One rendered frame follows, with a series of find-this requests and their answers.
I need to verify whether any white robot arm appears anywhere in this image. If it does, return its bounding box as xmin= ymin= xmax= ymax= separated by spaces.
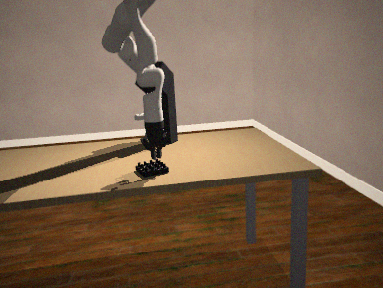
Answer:
xmin=102 ymin=0 xmax=164 ymax=123

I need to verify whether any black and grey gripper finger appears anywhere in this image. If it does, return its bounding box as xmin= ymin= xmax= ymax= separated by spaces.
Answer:
xmin=140 ymin=134 xmax=157 ymax=160
xmin=156 ymin=132 xmax=169 ymax=158

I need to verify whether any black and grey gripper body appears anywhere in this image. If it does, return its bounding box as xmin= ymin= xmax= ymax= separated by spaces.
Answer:
xmin=144 ymin=121 xmax=164 ymax=143

